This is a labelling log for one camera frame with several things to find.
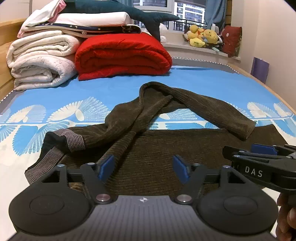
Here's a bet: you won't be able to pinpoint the blue white patterned bedsheet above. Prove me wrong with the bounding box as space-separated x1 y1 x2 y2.
1 63 295 240

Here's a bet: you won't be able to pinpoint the wooden bed headboard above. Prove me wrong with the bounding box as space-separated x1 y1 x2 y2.
0 19 25 100

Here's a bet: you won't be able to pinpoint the person's right hand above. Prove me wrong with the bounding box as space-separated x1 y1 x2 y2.
275 193 295 241

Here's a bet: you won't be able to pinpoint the red folded blanket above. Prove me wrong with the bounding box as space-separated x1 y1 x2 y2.
75 33 172 81

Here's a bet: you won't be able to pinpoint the dark teal shark plush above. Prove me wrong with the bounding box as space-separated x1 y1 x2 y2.
62 1 179 41

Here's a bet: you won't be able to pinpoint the pink white cloth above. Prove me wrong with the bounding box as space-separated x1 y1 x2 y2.
17 0 66 38

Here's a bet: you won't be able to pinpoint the dark red cushion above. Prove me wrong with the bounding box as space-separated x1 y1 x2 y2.
222 25 242 58

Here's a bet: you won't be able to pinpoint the white folded pillow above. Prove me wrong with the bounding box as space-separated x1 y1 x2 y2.
52 12 132 27

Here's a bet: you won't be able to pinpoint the dark brown corduroy pants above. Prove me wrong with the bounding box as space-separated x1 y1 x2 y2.
25 82 285 196

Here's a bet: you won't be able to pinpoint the white folded quilt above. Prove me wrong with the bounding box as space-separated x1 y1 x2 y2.
6 30 82 91

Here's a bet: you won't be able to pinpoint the purple box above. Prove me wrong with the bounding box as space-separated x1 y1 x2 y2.
250 57 269 84

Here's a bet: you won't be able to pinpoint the blue curtain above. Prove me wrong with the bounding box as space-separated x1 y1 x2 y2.
204 0 227 30

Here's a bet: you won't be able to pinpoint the yellow plush toys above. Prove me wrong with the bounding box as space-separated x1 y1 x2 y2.
183 25 223 52

